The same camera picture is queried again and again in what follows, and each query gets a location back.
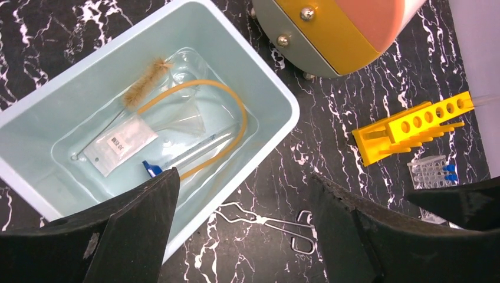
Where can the white sachet packet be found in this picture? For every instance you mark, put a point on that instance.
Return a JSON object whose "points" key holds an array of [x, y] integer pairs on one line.
{"points": [[116, 145]]}

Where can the large glass test tube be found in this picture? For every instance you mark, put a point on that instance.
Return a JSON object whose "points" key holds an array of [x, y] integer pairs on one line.
{"points": [[485, 100]]}

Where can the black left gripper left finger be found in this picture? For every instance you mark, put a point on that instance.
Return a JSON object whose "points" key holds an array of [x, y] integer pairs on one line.
{"points": [[120, 240]]}

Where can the tan rubber tube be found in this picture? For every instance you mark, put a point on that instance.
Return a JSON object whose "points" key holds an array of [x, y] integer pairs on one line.
{"points": [[219, 106]]}

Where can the clear plastic funnel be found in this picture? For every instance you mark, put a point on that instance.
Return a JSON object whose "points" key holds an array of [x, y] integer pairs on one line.
{"points": [[187, 119]]}

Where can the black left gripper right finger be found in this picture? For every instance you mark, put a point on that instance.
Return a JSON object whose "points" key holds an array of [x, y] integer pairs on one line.
{"points": [[362, 241]]}

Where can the round drawer cabinet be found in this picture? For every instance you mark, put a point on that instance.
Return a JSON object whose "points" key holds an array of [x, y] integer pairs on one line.
{"points": [[333, 38]]}

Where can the clear acrylic tube rack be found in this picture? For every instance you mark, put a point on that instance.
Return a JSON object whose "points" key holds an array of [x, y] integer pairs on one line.
{"points": [[429, 172]]}

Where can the clear glass beaker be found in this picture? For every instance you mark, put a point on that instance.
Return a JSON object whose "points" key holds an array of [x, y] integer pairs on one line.
{"points": [[187, 65]]}

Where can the yellow test tube rack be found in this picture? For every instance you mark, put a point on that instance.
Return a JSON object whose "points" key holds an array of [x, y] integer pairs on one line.
{"points": [[401, 132]]}

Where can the blue capped test tube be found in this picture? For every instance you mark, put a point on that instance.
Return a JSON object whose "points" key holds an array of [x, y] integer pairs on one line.
{"points": [[449, 169]]}

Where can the graduated cylinder blue base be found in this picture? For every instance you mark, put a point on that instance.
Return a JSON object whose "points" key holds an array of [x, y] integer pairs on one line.
{"points": [[195, 152]]}

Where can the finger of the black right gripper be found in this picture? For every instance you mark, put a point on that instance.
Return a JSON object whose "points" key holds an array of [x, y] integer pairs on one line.
{"points": [[473, 206]]}

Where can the metal crucible tongs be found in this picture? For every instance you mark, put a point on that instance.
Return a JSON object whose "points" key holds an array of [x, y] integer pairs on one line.
{"points": [[273, 223]]}

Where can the test tube brush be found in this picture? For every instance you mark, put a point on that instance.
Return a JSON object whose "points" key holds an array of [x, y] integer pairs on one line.
{"points": [[136, 93]]}

